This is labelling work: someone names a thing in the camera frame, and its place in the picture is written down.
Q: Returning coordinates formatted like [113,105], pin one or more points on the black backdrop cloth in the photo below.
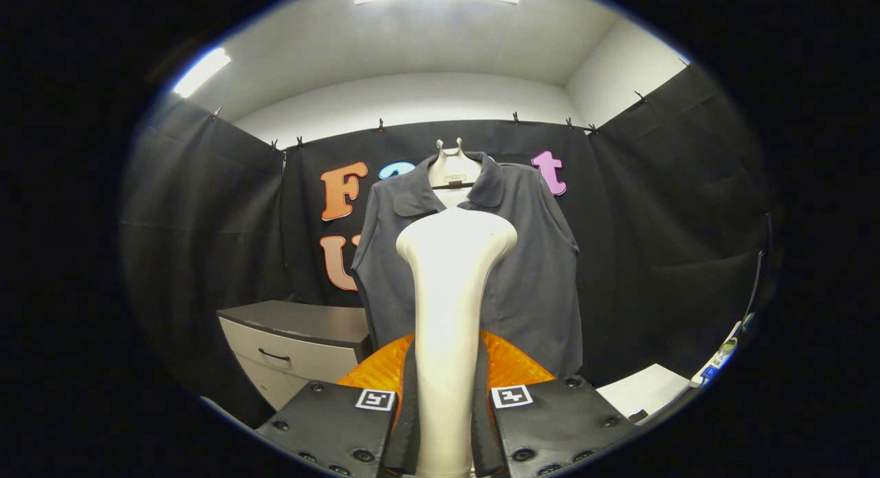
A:
[206,223]

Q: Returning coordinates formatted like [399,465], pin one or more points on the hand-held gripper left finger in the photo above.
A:
[330,423]

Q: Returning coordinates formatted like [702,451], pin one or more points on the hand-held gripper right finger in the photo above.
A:
[557,423]

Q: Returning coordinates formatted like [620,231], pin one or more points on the grey drawer cabinet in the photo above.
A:
[289,327]

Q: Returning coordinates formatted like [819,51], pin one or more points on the white garment steamer head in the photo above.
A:
[447,327]

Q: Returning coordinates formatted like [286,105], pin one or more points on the white garment hanger form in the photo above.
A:
[454,168]

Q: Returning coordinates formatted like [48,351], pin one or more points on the white flat board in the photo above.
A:
[643,392]

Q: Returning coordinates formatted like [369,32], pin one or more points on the grey button-up shirt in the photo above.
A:
[536,272]

